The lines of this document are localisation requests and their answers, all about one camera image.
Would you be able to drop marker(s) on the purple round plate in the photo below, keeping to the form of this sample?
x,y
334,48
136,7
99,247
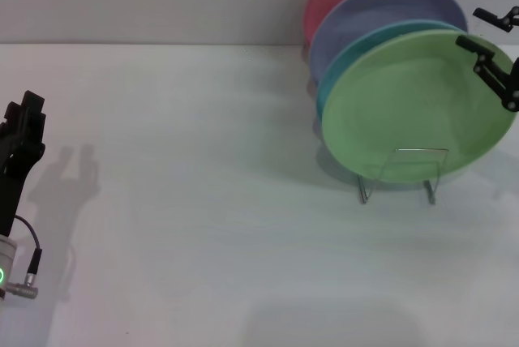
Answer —
x,y
365,14

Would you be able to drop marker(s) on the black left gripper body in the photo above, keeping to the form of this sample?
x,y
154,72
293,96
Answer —
x,y
10,201

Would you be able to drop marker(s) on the green round plate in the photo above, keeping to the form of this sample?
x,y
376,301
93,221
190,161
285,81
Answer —
x,y
405,112

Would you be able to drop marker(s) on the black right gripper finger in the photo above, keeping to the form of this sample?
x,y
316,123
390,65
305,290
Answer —
x,y
509,20
488,69

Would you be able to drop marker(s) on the light blue round plate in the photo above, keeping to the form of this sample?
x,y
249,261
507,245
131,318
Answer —
x,y
336,67

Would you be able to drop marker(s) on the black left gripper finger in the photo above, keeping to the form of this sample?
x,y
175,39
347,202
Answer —
x,y
12,116
35,132

